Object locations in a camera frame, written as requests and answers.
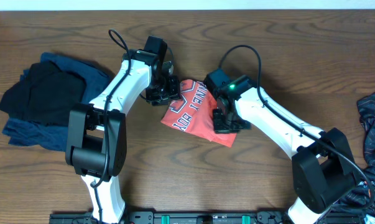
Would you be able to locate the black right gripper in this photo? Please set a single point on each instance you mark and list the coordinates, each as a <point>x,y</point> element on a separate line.
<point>220,128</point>

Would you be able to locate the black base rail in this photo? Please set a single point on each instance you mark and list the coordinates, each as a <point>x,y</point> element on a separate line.
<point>146,217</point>

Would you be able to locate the folded black garment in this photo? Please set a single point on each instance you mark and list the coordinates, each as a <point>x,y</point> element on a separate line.
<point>45,96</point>

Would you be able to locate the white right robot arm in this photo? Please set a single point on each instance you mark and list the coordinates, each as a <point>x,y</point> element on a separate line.
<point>321,161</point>

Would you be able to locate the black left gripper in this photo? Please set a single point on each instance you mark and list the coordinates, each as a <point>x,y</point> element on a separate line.
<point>175,92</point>

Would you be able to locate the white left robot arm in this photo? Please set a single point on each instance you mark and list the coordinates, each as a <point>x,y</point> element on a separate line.
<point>97,144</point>

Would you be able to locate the dark patterned garment pile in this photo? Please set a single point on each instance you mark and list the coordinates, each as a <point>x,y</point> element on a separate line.
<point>366,109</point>

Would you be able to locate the coral red t-shirt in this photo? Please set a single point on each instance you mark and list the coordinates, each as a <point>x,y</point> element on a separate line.
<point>193,113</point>

